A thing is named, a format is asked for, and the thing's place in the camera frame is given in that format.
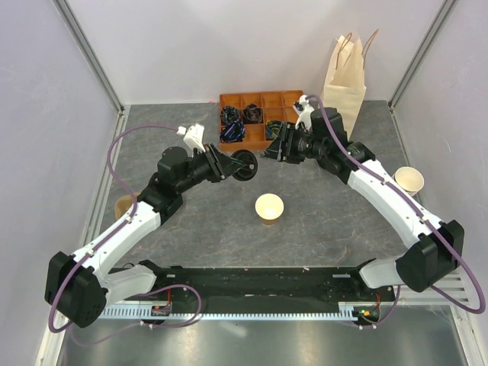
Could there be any brown black coiled band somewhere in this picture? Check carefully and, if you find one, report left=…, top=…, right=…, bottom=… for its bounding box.
left=242, top=103, right=263, bottom=124

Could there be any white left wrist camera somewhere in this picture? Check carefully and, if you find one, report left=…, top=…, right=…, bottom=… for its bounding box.
left=183, top=124, right=205, bottom=152

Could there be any dark coiled band left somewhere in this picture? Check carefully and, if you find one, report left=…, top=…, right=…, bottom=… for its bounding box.
left=220, top=105, right=240, bottom=125

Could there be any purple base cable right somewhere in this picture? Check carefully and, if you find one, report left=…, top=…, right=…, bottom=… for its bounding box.
left=352, top=285, right=403, bottom=331

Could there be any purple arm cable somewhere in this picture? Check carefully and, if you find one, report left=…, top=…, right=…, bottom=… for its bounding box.
left=304, top=95, right=487, bottom=314
left=47, top=124, right=188, bottom=335

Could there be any brown pulp cup carrier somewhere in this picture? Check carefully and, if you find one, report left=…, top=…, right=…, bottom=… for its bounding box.
left=114, top=194, right=133, bottom=220

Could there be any blue striped coiled band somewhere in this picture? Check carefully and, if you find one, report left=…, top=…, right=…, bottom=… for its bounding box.
left=220, top=120, right=246, bottom=143

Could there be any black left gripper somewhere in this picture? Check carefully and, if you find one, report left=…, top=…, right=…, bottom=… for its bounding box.
left=176, top=143, right=245, bottom=194

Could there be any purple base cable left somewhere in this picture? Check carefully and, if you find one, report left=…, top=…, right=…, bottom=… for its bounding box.
left=68, top=284, right=203, bottom=346

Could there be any black cup lid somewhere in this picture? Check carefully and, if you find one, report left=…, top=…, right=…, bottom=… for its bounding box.
left=231, top=149, right=258, bottom=181

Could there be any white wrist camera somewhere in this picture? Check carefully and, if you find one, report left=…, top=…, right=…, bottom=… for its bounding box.
left=293, top=95, right=314, bottom=130
left=183, top=124, right=205, bottom=152

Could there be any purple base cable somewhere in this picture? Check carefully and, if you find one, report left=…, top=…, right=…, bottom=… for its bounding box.
left=352, top=285, right=403, bottom=331
left=68, top=284, right=203, bottom=346

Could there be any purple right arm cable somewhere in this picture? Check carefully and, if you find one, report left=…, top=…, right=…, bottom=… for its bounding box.
left=304, top=95, right=487, bottom=314

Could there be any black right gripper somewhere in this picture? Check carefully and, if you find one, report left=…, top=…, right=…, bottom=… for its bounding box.
left=260, top=121, right=327, bottom=165

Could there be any green yellow coiled band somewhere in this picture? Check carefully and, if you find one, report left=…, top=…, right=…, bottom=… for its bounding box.
left=265, top=120, right=283, bottom=140

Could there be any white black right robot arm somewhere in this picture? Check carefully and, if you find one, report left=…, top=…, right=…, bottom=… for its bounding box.
left=263, top=108, right=464, bottom=300

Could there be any stack of paper cups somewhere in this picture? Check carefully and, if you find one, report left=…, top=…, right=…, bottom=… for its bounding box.
left=392, top=166, right=425, bottom=197

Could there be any kraft paper bag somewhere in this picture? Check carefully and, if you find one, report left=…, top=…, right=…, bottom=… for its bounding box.
left=320, top=29, right=379, bottom=137

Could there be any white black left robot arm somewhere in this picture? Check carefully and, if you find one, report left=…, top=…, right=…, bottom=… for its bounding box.
left=45, top=144, right=257, bottom=332

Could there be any white slotted cable duct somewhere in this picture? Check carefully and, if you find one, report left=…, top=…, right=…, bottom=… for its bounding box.
left=99, top=302, right=373, bottom=321

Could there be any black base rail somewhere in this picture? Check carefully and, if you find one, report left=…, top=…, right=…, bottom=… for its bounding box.
left=141, top=260, right=395, bottom=313

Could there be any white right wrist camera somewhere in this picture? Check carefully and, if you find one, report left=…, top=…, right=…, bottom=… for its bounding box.
left=293, top=95, right=314, bottom=130

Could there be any orange compartment tray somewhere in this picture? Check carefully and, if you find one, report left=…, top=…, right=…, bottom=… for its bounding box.
left=219, top=89, right=303, bottom=153

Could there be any single paper cup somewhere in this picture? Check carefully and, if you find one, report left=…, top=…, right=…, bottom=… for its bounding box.
left=255, top=194, right=284, bottom=226

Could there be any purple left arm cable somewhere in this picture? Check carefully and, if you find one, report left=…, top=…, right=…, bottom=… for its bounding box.
left=47, top=124, right=188, bottom=335

